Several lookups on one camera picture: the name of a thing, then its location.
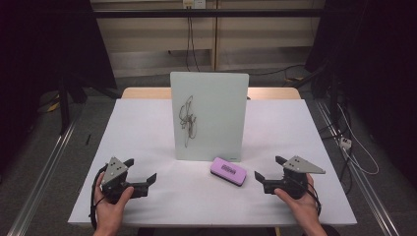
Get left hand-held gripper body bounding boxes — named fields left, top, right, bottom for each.
left=99, top=156, right=132, bottom=205

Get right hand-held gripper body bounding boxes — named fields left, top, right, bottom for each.
left=282, top=155, right=327, bottom=200

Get purple whiteboard eraser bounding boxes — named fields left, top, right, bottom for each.
left=209, top=156, right=248, bottom=188

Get frosted glass whiteboard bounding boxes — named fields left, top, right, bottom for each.
left=169, top=71, right=250, bottom=163

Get person's right hand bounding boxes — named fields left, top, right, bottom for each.
left=273, top=174, right=321, bottom=227

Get person's left hand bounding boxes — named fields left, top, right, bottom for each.
left=93, top=178, right=136, bottom=232

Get white table cover sheet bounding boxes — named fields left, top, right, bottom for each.
left=67, top=97, right=358, bottom=228

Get wooden table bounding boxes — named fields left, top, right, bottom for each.
left=121, top=87, right=302, bottom=100

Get person's dark clothing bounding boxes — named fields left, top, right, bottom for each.
left=137, top=226, right=275, bottom=236

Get black metal stand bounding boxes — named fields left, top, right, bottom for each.
left=57, top=74, right=72, bottom=136

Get black curtain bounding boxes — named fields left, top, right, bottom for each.
left=304, top=0, right=417, bottom=188
left=0, top=0, right=118, bottom=175

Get black horizontal metal bar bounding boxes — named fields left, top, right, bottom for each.
left=92, top=9, right=326, bottom=19

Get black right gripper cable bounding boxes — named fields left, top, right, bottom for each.
left=307, top=182, right=323, bottom=217

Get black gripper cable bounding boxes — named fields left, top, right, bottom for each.
left=307, top=182, right=323, bottom=217
left=89, top=163, right=109, bottom=230

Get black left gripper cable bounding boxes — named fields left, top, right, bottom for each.
left=89, top=163, right=109, bottom=230

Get bundle of black floor cables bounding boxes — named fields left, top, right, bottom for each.
left=319, top=97, right=354, bottom=195

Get metal floor rail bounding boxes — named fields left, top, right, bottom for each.
left=314, top=98, right=401, bottom=236
left=6, top=111, right=83, bottom=236

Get white floor cable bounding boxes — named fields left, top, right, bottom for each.
left=337, top=103, right=381, bottom=176

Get black floor cable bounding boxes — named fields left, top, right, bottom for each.
left=249, top=64, right=306, bottom=77

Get black hanging cables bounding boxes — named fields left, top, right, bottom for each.
left=185, top=8, right=202, bottom=73

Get white wall outlet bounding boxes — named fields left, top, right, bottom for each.
left=182, top=0, right=207, bottom=10

